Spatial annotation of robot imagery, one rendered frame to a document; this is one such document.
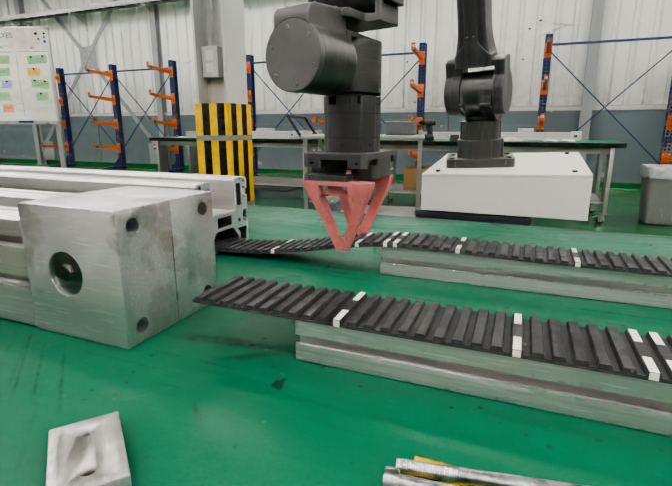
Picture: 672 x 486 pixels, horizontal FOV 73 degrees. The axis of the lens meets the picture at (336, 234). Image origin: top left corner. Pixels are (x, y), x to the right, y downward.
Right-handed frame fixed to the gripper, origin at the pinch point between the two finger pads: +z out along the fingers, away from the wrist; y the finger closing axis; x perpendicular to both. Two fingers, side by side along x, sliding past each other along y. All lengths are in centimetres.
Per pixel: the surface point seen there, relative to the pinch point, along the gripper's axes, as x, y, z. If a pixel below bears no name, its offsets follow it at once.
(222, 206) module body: -18.0, -2.3, -1.8
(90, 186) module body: -31.6, 5.0, -4.6
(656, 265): 27.4, 1.5, -0.4
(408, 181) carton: -101, -471, 50
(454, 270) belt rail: 11.2, 1.8, 1.9
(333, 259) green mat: -2.5, -1.1, 3.1
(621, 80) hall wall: 140, -746, -75
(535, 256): 18.2, 1.6, -0.2
